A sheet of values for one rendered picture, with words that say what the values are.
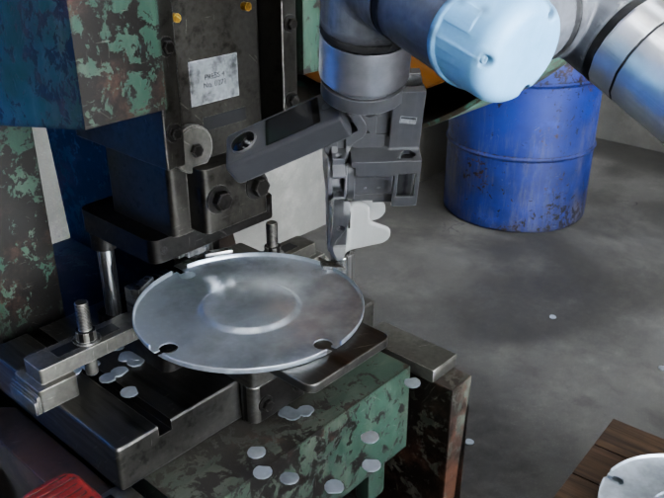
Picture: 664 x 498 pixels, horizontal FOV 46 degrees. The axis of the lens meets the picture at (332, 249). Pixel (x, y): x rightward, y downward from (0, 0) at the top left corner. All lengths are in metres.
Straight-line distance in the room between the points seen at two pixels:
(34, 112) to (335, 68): 0.35
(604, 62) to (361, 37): 0.18
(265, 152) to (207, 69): 0.25
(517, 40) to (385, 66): 0.14
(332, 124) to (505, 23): 0.21
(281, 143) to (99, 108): 0.20
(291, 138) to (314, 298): 0.38
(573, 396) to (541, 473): 0.34
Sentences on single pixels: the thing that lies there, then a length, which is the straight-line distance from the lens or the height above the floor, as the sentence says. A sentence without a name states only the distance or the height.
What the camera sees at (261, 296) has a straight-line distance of 1.00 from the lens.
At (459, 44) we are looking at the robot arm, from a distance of 0.51.
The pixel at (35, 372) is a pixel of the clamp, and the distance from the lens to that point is 0.99.
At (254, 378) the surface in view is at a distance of 0.97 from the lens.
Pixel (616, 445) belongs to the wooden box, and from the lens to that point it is 1.53.
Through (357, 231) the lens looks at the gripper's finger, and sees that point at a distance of 0.75.
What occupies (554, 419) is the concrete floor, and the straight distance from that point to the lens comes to 2.14.
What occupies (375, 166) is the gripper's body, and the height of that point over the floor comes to 1.05.
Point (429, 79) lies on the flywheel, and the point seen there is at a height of 1.02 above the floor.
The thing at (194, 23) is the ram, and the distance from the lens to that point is 0.89.
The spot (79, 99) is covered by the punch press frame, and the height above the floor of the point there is 1.09.
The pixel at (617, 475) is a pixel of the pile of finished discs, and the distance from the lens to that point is 1.44.
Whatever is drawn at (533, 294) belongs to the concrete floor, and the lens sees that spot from 2.69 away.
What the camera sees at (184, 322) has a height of 0.78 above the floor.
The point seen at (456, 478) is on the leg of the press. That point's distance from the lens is 1.27.
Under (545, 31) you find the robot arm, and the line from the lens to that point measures 0.53.
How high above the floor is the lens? 1.28
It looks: 26 degrees down
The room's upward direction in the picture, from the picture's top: straight up
